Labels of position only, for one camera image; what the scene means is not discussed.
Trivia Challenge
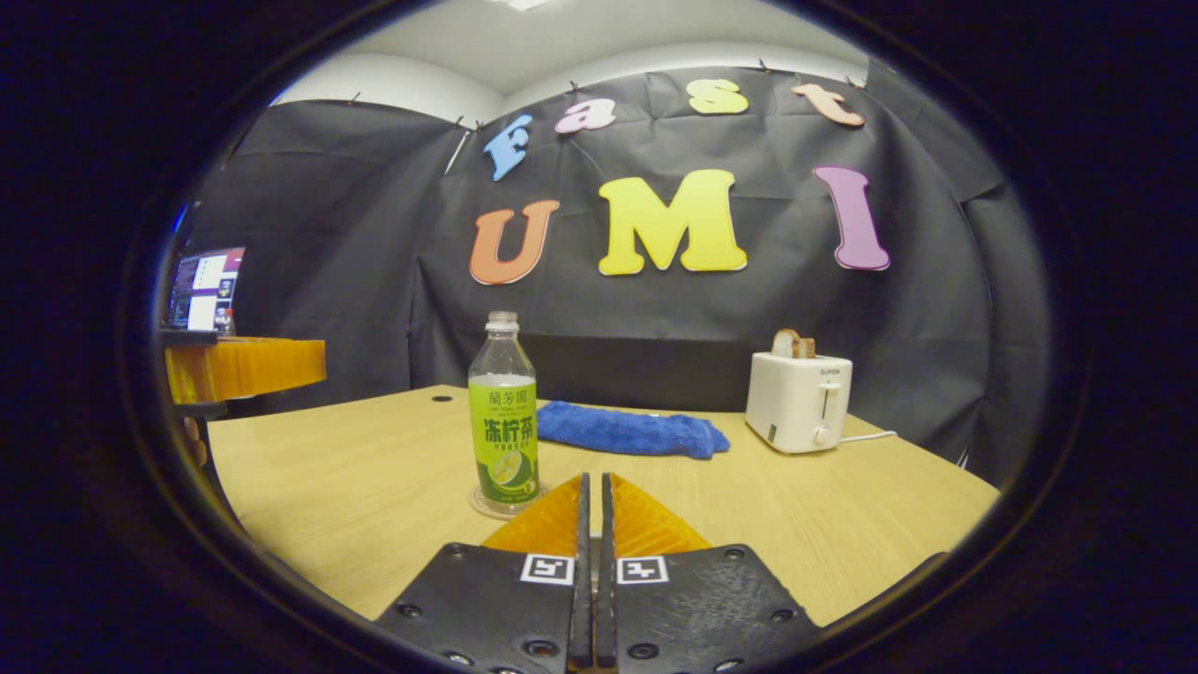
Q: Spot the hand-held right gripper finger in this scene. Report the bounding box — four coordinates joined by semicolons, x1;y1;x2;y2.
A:
599;473;825;674
374;473;592;674

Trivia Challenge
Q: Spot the round wooden coaster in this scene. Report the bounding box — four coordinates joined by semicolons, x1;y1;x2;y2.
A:
468;482;548;520

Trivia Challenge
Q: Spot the green label water bottle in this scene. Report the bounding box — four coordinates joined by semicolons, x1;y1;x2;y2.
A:
468;311;541;511

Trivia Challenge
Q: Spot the computer monitor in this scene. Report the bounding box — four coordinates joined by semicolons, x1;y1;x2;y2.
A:
167;246;246;331

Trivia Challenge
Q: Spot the black backdrop cloth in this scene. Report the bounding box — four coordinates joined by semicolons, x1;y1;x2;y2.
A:
183;56;1054;488

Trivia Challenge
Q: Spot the blue towel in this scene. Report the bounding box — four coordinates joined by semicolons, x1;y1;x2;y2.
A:
536;401;731;461

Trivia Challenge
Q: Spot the white toaster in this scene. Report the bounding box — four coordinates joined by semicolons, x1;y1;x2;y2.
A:
746;352;854;455

